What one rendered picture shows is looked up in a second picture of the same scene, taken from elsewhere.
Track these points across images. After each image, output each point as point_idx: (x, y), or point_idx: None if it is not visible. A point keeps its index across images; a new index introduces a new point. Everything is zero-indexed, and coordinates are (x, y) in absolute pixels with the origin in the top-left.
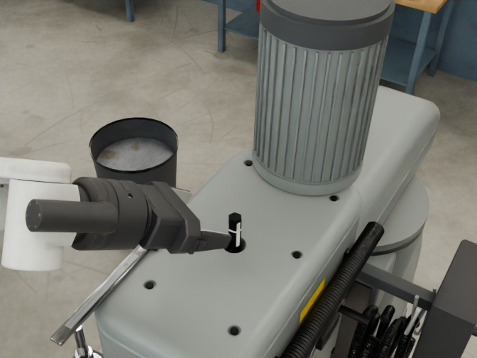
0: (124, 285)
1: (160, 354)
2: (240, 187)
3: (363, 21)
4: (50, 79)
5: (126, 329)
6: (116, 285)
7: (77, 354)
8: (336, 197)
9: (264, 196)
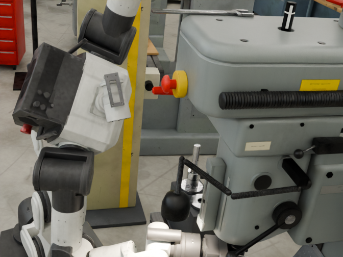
0: (206, 16)
1: (195, 33)
2: (318, 22)
3: None
4: None
5: (189, 23)
6: (202, 13)
7: (189, 169)
8: None
9: (330, 28)
